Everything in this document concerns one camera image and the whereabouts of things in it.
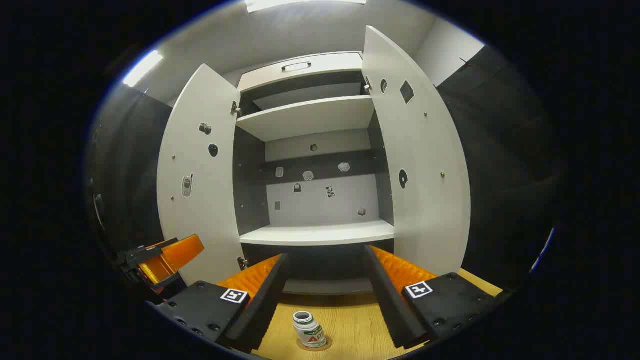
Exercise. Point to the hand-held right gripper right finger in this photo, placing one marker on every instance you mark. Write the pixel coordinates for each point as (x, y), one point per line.
(390, 300)

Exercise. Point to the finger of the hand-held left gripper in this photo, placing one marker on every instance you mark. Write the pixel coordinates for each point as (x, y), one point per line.
(155, 271)
(182, 252)

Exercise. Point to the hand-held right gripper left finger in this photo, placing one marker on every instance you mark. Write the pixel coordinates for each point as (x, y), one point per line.
(260, 310)

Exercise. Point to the white drink bottle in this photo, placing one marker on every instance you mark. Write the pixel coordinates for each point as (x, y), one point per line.
(309, 330)

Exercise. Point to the white cabinet door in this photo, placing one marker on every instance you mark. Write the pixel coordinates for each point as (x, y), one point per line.
(200, 200)
(425, 175)

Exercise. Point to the round cork coaster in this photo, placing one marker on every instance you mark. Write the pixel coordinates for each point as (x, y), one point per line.
(300, 345)

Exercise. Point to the white cabinet shelf board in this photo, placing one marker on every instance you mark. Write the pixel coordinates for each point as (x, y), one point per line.
(320, 234)
(305, 117)

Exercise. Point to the white cabinet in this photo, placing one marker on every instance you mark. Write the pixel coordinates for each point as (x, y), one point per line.
(320, 200)

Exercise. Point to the narrow ceiling light strip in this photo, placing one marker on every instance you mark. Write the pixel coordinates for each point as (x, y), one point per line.
(142, 69)

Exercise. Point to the white cabinet drawer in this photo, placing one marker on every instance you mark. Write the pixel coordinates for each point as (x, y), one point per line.
(330, 65)

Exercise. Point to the large ceiling light panel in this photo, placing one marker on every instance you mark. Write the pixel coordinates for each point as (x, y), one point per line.
(305, 4)

